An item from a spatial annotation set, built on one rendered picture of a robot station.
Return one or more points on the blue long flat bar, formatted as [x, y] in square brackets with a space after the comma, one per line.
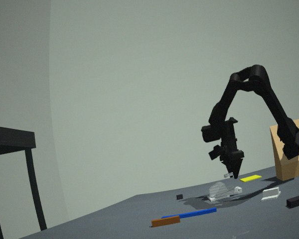
[197, 213]

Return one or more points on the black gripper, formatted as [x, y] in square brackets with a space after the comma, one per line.
[233, 159]

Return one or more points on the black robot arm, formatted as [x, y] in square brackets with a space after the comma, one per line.
[258, 82]

